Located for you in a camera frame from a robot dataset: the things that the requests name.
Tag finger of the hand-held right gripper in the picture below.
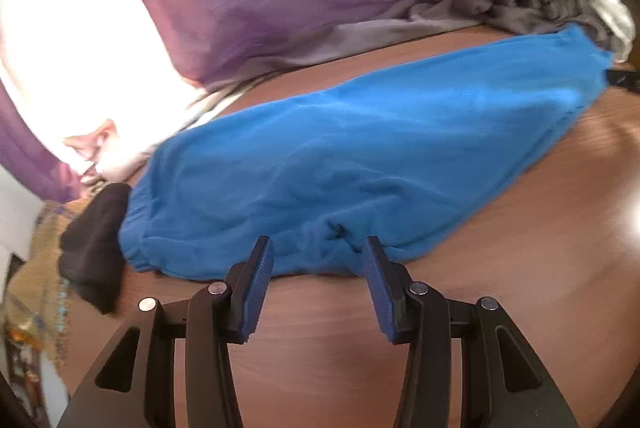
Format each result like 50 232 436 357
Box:
606 67 640 93

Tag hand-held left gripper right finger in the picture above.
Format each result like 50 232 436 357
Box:
361 235 581 428

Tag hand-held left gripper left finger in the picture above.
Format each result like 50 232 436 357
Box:
56 235 275 428

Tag blue pants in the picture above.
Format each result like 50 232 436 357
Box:
118 23 613 281

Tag black folded pants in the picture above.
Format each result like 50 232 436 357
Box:
57 182 132 315

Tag yellow plaid blanket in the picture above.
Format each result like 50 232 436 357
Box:
5 200 101 369

